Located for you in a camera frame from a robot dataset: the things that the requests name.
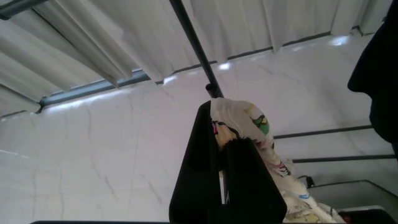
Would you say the black cable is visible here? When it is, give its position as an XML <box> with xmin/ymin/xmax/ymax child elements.
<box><xmin>297</xmin><ymin>175</ymin><xmax>315</xmax><ymax>189</ymax></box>

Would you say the black short-sleeved shirt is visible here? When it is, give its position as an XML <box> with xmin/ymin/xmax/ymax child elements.
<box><xmin>347</xmin><ymin>0</ymin><xmax>398</xmax><ymax>158</ymax></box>

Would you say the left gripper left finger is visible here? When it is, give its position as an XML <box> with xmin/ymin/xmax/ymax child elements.
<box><xmin>169</xmin><ymin>100</ymin><xmax>224</xmax><ymax>223</ymax></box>

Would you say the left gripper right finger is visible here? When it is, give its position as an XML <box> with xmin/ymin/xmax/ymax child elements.
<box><xmin>221</xmin><ymin>137</ymin><xmax>288</xmax><ymax>223</ymax></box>

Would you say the white curtain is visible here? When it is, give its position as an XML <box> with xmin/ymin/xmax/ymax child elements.
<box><xmin>0</xmin><ymin>0</ymin><xmax>393</xmax><ymax>118</ymax></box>

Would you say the cream printed garment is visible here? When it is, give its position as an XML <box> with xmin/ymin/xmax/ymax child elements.
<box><xmin>210</xmin><ymin>97</ymin><xmax>346</xmax><ymax>223</ymax></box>

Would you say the black clothes rack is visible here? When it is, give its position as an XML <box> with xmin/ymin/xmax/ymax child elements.
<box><xmin>0</xmin><ymin>0</ymin><xmax>397</xmax><ymax>165</ymax></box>

